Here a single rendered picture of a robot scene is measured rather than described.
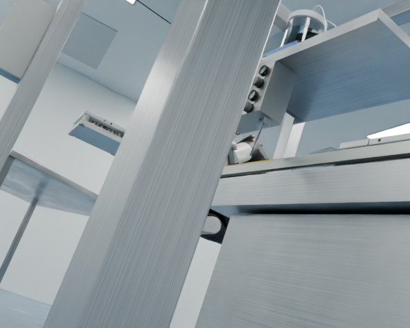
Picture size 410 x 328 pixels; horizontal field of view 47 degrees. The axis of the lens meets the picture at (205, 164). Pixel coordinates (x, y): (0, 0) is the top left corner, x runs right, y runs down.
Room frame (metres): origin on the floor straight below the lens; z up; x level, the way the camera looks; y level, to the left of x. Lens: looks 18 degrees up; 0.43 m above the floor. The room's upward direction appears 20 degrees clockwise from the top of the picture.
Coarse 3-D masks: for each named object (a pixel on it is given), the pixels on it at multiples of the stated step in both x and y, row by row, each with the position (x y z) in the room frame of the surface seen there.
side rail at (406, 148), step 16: (384, 144) 0.96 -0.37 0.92; (400, 144) 0.93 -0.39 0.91; (272, 160) 1.30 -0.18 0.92; (288, 160) 1.24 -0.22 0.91; (304, 160) 1.18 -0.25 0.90; (320, 160) 1.13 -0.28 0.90; (336, 160) 1.08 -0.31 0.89; (352, 160) 1.04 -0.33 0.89; (368, 160) 1.01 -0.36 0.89; (224, 176) 1.52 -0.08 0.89
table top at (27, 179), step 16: (16, 160) 2.39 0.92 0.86; (32, 160) 2.40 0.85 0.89; (16, 176) 2.92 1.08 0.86; (32, 176) 2.71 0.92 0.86; (48, 176) 2.53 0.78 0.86; (16, 192) 3.69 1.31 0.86; (32, 192) 3.37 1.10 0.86; (48, 192) 3.09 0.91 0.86; (64, 192) 2.86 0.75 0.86; (80, 192) 2.66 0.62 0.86; (64, 208) 3.63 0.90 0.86; (80, 208) 3.33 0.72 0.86
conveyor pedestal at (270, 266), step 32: (256, 224) 1.35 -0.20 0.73; (288, 224) 1.24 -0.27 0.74; (320, 224) 1.14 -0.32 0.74; (352, 224) 1.05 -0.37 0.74; (384, 224) 0.97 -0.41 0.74; (224, 256) 1.45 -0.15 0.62; (256, 256) 1.32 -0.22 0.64; (288, 256) 1.21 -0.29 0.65; (320, 256) 1.11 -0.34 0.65; (352, 256) 1.03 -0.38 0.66; (384, 256) 0.96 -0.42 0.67; (224, 288) 1.41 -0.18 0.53; (256, 288) 1.28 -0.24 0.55; (288, 288) 1.18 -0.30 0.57; (320, 288) 1.09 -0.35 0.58; (352, 288) 1.01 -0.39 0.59; (384, 288) 0.95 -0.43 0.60; (224, 320) 1.37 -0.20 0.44; (256, 320) 1.25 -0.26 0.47; (288, 320) 1.15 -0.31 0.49; (320, 320) 1.07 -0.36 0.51; (352, 320) 1.00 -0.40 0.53; (384, 320) 0.93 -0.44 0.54
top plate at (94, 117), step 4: (84, 112) 1.92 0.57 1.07; (88, 112) 1.91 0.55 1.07; (80, 116) 1.98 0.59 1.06; (92, 116) 1.92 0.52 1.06; (96, 116) 1.92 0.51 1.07; (100, 116) 1.93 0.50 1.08; (76, 120) 2.05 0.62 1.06; (92, 120) 1.96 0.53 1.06; (96, 120) 1.95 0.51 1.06; (100, 120) 1.93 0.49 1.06; (108, 120) 1.94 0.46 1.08; (100, 124) 1.98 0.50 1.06; (104, 124) 1.96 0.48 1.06; (108, 124) 1.95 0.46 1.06; (112, 124) 1.95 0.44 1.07; (116, 124) 1.96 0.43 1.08; (112, 128) 1.98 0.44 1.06; (116, 128) 1.96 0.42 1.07; (120, 128) 1.97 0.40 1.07; (124, 128) 1.98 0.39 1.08; (120, 132) 1.99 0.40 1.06; (124, 132) 1.98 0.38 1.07
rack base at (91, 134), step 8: (80, 120) 1.93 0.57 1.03; (72, 128) 2.05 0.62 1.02; (80, 128) 1.97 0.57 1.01; (88, 128) 1.93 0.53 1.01; (96, 128) 1.93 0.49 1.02; (80, 136) 2.09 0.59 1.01; (88, 136) 2.05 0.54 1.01; (96, 136) 2.00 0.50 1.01; (104, 136) 1.96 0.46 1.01; (112, 136) 1.96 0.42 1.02; (96, 144) 2.14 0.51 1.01; (104, 144) 2.09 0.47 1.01; (112, 144) 2.05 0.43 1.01; (112, 152) 2.18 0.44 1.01
